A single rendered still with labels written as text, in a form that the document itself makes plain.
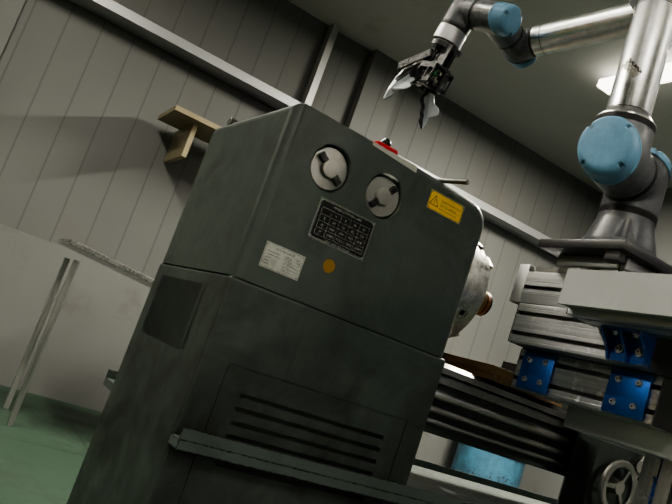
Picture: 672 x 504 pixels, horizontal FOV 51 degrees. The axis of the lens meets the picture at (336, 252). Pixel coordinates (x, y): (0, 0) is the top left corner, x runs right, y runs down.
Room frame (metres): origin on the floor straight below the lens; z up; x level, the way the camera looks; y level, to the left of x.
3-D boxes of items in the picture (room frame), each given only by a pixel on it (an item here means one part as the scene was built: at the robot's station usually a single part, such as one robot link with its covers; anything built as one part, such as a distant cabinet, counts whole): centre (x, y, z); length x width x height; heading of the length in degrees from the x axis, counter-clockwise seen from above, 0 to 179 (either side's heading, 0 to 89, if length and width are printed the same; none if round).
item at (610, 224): (1.41, -0.55, 1.21); 0.15 x 0.15 x 0.10
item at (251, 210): (1.75, 0.04, 1.06); 0.59 x 0.48 x 0.39; 120
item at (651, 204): (1.41, -0.55, 1.33); 0.13 x 0.12 x 0.14; 137
